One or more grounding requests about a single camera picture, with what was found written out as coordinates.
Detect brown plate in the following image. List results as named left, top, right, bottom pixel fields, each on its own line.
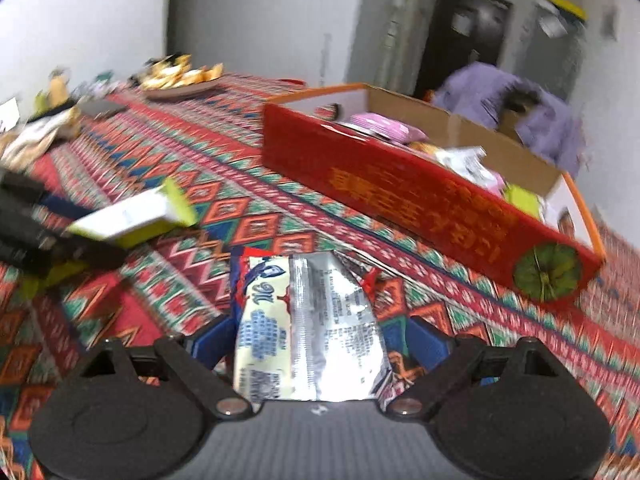
left=139, top=79, right=221, bottom=102

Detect pink snack packet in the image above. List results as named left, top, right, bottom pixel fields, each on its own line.
left=350, top=112, right=431, bottom=144

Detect plate of yellow snacks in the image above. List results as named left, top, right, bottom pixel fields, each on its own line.
left=132, top=54, right=226, bottom=88

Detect yellow and black box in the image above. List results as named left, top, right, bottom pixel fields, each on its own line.
left=547, top=0, right=589, bottom=22

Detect white interior door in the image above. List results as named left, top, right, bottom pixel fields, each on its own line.
left=382, top=0, right=426, bottom=92

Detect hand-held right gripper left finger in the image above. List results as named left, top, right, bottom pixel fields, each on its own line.
left=80, top=316, right=256, bottom=421

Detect cream dotted knit glove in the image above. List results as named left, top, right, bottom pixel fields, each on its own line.
left=0, top=109, right=83, bottom=170

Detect grey refrigerator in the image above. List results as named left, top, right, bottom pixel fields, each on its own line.
left=515, top=0, right=586, bottom=102

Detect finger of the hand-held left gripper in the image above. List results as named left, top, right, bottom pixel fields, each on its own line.
left=0, top=170, right=76, bottom=221
left=0, top=210, right=127, bottom=275

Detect black smartphone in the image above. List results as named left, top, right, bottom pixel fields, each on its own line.
left=77, top=100, right=129, bottom=119

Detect purple puffer jacket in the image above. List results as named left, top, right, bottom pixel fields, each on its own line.
left=432, top=62, right=585, bottom=172

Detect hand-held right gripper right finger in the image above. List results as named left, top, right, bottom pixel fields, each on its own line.
left=385, top=316, right=566, bottom=421

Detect red cardboard box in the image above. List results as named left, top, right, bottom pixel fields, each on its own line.
left=262, top=82, right=607, bottom=307

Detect white printed snack packet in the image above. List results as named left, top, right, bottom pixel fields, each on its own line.
left=435, top=146, right=502, bottom=192

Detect brown chair back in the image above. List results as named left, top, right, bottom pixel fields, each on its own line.
left=497, top=87, right=543, bottom=143

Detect clear plastic bag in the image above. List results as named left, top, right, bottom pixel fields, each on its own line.
left=537, top=0, right=569, bottom=39

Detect patterned red tablecloth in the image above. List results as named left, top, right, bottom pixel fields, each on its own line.
left=0, top=72, right=640, bottom=480

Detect black entrance door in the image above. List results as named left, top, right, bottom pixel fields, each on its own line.
left=415, top=0, right=514, bottom=99

